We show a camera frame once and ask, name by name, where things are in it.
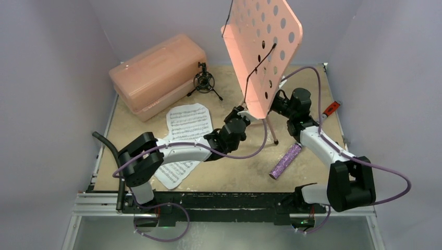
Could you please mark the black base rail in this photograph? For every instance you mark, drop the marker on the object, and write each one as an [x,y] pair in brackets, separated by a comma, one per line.
[170,207]

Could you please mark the red handled tool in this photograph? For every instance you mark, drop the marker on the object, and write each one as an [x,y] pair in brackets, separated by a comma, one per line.
[331,108]

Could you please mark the upper sheet music page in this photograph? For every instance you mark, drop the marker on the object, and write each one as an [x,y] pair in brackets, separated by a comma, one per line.
[188,122]

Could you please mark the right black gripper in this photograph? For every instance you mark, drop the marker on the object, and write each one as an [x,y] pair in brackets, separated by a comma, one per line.
[277,103]

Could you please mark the lower sheet music page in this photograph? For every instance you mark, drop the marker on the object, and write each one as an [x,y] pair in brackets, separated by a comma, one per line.
[172,174]

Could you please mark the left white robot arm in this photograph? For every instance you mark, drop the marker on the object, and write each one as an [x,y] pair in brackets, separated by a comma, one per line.
[141,158]

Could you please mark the aluminium frame profile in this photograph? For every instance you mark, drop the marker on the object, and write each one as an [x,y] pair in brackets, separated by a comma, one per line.
[97,205]

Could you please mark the black microphone shock mount stand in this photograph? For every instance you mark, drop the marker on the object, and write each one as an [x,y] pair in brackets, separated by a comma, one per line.
[204,82]

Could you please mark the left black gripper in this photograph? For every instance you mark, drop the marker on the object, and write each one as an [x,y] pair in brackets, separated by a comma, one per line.
[235,116]

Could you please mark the sheet music page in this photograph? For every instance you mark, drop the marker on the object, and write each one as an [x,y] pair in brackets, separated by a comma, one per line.
[172,174]
[188,122]

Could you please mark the pink translucent storage box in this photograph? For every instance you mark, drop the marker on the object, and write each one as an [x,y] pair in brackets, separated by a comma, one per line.
[158,77]

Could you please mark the purple glitter microphone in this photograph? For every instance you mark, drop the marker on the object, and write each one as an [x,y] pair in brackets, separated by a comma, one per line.
[285,161]

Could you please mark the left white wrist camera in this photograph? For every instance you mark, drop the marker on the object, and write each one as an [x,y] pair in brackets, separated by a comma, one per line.
[246,114]

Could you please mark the pink music stand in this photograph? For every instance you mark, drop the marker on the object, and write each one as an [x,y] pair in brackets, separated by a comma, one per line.
[262,38]

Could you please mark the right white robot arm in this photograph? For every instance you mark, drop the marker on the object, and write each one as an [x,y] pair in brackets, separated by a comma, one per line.
[350,181]

